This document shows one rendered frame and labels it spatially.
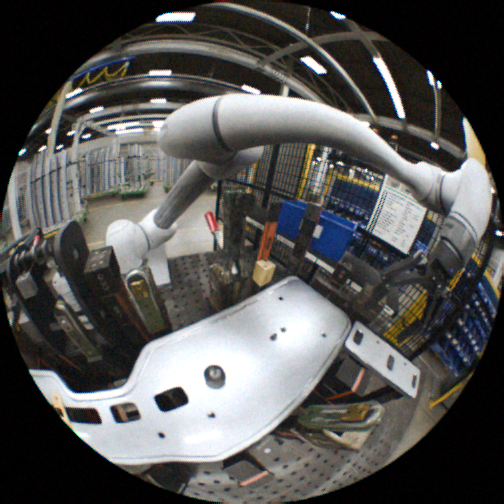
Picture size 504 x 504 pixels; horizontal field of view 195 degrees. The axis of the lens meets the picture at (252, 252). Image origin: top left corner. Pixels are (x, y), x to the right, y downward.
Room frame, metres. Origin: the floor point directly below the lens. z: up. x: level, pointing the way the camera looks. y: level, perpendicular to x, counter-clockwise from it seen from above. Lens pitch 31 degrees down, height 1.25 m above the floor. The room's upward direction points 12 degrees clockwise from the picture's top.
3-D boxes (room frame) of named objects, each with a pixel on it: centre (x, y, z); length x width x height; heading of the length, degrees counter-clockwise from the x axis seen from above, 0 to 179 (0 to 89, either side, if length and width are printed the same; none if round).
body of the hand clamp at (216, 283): (0.25, 0.05, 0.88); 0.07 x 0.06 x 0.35; 46
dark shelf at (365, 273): (0.58, -0.23, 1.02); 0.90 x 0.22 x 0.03; 46
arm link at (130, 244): (0.41, 0.59, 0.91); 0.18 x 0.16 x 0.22; 163
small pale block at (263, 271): (0.28, -0.04, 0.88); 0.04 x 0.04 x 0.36; 46
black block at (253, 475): (-0.13, -0.06, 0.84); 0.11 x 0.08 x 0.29; 46
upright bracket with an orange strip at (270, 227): (0.31, -0.03, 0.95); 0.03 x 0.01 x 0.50; 136
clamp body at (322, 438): (-0.05, -0.18, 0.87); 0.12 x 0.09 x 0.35; 46
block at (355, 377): (0.05, -0.26, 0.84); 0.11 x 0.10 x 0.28; 46
